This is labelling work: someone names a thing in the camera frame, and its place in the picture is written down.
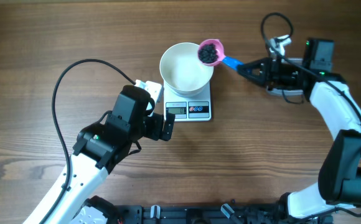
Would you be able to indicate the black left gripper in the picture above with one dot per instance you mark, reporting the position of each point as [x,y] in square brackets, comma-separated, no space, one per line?
[155,132]

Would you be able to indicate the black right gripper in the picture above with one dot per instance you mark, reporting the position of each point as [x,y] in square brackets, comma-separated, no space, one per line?
[269,71]

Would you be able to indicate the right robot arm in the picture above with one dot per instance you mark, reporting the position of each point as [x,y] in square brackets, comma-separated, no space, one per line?
[339,181]

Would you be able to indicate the white bowl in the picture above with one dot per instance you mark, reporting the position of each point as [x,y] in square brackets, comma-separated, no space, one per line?
[182,71]

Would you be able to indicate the white digital kitchen scale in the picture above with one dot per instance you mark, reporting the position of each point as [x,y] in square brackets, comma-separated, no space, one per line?
[188,108]

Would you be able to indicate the black beans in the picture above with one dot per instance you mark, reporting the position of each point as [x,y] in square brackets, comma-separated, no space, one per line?
[208,54]

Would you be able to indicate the pink scoop blue handle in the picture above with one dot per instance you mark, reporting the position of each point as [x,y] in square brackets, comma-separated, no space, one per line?
[222,58]

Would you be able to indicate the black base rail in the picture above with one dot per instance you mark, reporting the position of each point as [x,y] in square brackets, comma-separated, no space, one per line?
[98,210]

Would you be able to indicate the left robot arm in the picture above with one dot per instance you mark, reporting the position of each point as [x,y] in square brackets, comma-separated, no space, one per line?
[100,147]

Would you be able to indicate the clear plastic container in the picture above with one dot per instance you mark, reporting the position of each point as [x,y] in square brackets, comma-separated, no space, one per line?
[281,93]

